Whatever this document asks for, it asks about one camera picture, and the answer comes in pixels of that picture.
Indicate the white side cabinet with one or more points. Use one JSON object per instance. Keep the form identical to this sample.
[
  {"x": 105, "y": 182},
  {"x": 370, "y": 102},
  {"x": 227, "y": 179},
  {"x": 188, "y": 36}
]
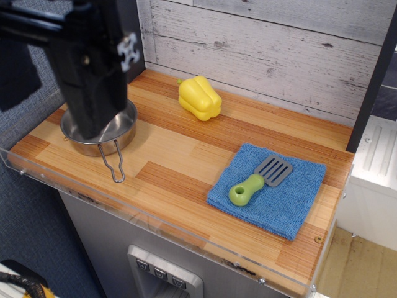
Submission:
[{"x": 368, "y": 204}]

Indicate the blue folded cloth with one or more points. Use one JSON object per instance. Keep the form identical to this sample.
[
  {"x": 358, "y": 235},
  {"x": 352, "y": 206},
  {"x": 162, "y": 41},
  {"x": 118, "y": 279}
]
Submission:
[{"x": 280, "y": 210}]

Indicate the stainless steel pot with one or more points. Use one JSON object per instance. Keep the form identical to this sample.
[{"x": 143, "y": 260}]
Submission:
[{"x": 114, "y": 137}]

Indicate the yellow toy bell pepper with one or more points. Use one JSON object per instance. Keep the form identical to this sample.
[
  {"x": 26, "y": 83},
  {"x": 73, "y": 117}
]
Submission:
[{"x": 197, "y": 96}]

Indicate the black right upright post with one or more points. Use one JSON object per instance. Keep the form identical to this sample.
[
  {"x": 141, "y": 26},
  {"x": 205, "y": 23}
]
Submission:
[{"x": 381, "y": 67}]

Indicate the clear acrylic table guard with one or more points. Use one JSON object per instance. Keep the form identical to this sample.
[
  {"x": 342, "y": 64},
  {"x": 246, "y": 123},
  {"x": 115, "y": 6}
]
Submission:
[{"x": 183, "y": 214}]

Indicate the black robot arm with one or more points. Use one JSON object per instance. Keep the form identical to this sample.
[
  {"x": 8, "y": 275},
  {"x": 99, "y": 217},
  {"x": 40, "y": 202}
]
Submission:
[{"x": 31, "y": 27}]

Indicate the grey toy fridge cabinet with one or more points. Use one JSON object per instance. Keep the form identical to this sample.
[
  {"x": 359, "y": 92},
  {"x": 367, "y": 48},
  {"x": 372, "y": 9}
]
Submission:
[{"x": 132, "y": 259}]

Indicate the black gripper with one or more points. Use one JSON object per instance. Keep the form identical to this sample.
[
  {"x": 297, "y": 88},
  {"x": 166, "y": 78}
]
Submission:
[{"x": 92, "y": 59}]

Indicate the green handled grey spatula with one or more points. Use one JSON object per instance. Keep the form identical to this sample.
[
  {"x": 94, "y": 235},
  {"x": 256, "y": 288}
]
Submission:
[{"x": 271, "y": 172}]

